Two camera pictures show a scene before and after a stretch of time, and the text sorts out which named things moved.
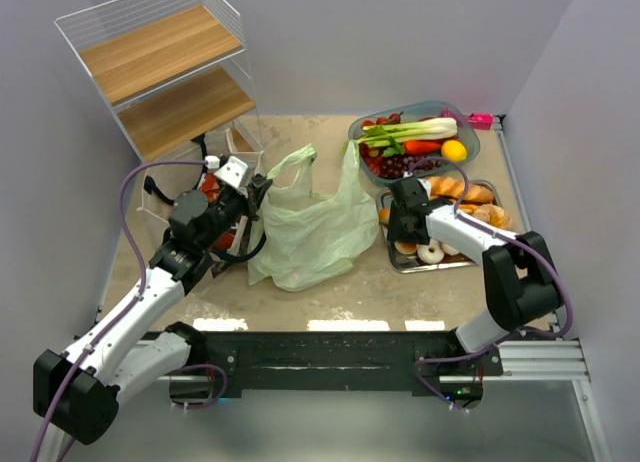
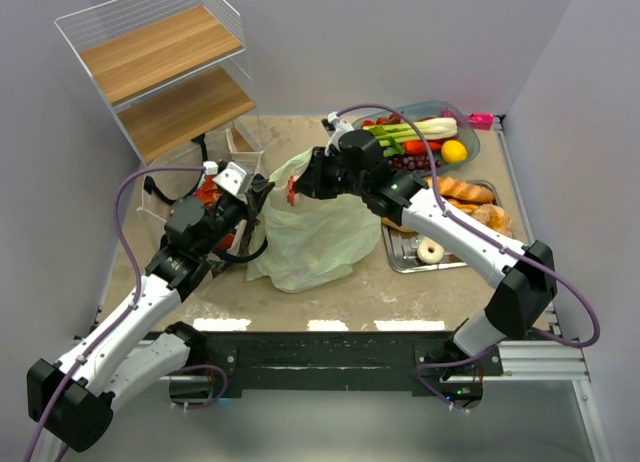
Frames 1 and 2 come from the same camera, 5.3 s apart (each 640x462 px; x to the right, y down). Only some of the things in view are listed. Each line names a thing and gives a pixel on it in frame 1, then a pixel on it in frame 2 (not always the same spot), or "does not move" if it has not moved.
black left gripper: x=252 y=197 does not move
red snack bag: x=213 y=189 does not move
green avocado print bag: x=312 y=237 does not move
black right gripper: x=400 y=227 → x=310 y=175
